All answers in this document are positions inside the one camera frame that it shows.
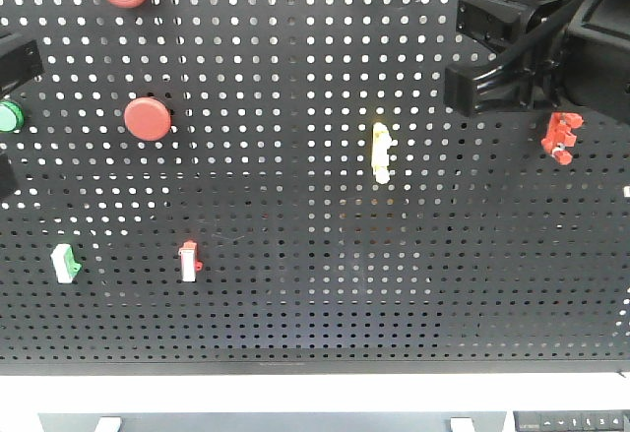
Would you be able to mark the black perforated pegboard panel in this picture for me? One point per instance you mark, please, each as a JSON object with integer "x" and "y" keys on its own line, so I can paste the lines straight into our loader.
{"x": 480, "y": 254}

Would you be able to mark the green white rocker switch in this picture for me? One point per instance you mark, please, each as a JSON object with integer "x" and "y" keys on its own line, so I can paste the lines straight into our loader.
{"x": 65, "y": 266}

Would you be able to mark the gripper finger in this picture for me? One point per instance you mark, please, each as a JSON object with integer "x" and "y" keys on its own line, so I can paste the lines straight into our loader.
{"x": 8, "y": 179}
{"x": 20, "y": 61}
{"x": 473, "y": 90}
{"x": 496, "y": 24}

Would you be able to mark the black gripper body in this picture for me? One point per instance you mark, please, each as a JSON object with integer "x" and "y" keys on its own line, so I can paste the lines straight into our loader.
{"x": 585, "y": 56}

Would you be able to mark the yellow toggle switch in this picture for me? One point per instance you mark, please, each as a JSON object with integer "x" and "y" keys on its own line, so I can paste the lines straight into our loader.
{"x": 380, "y": 159}

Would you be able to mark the lower red push button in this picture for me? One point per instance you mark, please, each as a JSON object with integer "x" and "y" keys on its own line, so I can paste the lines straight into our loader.
{"x": 147, "y": 119}

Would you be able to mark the red white rocker switch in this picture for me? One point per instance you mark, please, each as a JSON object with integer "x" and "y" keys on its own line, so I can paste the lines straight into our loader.
{"x": 189, "y": 261}

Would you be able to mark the white standing desk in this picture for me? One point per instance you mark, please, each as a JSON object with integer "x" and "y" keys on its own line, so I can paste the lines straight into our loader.
{"x": 25, "y": 398}

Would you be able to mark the red toggle switch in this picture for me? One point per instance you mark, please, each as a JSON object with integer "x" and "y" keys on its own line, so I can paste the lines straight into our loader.
{"x": 559, "y": 137}

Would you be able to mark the green push button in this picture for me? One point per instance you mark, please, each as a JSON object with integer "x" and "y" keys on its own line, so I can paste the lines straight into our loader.
{"x": 12, "y": 117}

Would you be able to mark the desk height control panel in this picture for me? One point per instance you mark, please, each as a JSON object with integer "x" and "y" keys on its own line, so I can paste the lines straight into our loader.
{"x": 572, "y": 421}

